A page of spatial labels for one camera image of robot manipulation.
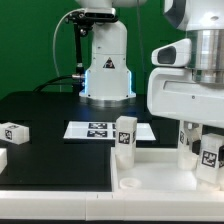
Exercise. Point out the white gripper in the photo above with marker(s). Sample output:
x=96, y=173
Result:
x=173, y=94

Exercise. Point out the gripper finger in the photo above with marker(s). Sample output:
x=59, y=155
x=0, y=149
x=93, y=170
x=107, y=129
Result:
x=221, y=156

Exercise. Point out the white square tabletop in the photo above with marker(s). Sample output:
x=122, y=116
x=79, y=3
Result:
x=155, y=169

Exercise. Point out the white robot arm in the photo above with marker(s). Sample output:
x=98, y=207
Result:
x=108, y=80

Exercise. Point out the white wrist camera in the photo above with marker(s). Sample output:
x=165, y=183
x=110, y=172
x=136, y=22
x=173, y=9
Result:
x=177, y=54

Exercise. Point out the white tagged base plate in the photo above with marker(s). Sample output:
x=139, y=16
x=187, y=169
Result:
x=103, y=130

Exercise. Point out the white left fence rail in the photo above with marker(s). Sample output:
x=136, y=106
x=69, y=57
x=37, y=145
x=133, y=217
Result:
x=3, y=159

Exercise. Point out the white fence rail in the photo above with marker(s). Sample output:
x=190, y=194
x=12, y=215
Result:
x=3, y=159
x=122, y=205

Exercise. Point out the white front fence rail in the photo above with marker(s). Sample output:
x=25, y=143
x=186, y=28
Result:
x=122, y=205

